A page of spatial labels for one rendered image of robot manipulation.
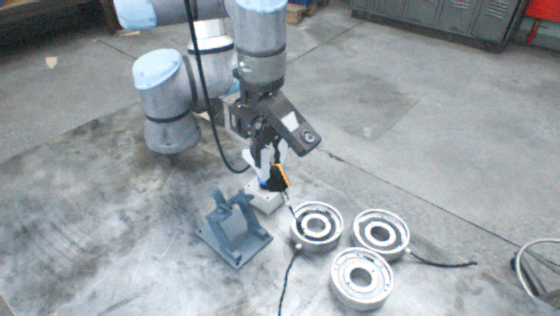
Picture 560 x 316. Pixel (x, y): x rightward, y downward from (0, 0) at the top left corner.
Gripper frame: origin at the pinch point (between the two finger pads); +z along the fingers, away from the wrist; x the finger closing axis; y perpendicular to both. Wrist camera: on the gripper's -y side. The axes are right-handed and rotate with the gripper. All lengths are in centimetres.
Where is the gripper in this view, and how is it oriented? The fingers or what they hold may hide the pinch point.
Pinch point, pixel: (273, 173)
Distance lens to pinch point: 67.4
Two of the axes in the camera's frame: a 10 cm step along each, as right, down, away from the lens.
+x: -6.8, 4.8, -5.6
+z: 0.0, 7.6, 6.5
